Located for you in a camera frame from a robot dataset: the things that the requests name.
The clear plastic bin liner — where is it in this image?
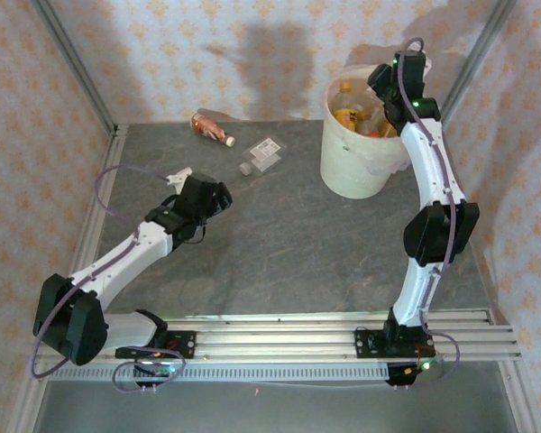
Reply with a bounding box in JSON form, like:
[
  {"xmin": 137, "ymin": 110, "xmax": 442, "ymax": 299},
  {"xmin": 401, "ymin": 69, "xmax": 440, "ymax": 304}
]
[{"xmin": 353, "ymin": 134, "xmax": 410, "ymax": 175}]

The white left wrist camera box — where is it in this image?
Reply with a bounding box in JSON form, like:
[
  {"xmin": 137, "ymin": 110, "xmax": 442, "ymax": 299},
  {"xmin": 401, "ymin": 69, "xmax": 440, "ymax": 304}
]
[{"xmin": 167, "ymin": 167, "xmax": 194, "ymax": 190}]

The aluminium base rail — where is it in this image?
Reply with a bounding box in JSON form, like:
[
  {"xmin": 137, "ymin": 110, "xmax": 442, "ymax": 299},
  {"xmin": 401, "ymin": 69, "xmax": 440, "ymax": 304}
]
[{"xmin": 29, "ymin": 309, "xmax": 523, "ymax": 364}]

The brown bottle cream cap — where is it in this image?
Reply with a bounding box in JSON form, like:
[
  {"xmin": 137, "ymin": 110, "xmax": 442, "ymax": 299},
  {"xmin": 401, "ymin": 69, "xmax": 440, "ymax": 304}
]
[{"xmin": 189, "ymin": 112, "xmax": 236, "ymax": 148}]

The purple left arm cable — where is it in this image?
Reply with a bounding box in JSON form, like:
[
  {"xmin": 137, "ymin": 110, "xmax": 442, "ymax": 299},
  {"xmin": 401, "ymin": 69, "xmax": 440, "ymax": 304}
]
[{"xmin": 30, "ymin": 162, "xmax": 187, "ymax": 396}]

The white ribbed plastic bin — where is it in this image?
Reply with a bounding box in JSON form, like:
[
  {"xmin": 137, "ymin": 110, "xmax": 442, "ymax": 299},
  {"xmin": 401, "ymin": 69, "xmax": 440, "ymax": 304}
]
[{"xmin": 319, "ymin": 65, "xmax": 411, "ymax": 199}]

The aluminium side rail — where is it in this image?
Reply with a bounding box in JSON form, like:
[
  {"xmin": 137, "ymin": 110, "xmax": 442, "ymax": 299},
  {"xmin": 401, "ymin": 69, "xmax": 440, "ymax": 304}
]
[{"xmin": 67, "ymin": 124, "xmax": 131, "ymax": 290}]

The black controller board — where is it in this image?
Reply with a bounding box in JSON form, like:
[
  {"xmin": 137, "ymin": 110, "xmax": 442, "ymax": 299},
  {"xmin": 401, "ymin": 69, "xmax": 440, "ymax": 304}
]
[
  {"xmin": 133, "ymin": 358, "xmax": 178, "ymax": 390},
  {"xmin": 386, "ymin": 358, "xmax": 445, "ymax": 389}
]

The white slotted cable duct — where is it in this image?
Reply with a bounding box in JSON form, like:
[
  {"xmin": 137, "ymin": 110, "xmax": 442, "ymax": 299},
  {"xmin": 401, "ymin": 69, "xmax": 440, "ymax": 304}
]
[{"xmin": 53, "ymin": 363, "xmax": 391, "ymax": 383}]

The flat clear bottle white label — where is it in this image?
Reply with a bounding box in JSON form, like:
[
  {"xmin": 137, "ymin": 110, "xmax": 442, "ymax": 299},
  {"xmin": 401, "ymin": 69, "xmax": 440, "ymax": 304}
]
[{"xmin": 238, "ymin": 136, "xmax": 286, "ymax": 176}]

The yellow orange juice bottle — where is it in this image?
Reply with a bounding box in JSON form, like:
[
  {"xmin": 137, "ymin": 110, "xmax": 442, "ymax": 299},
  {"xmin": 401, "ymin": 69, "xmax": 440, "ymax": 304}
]
[{"xmin": 333, "ymin": 79, "xmax": 362, "ymax": 133}]

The aluminium frame post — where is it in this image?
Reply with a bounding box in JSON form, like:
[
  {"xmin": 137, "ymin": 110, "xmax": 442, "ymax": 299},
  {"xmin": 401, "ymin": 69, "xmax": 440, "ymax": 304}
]
[
  {"xmin": 6, "ymin": 378, "xmax": 50, "ymax": 433},
  {"xmin": 498, "ymin": 360, "xmax": 541, "ymax": 433},
  {"xmin": 434, "ymin": 0, "xmax": 519, "ymax": 132},
  {"xmin": 30, "ymin": 0, "xmax": 118, "ymax": 134}
]

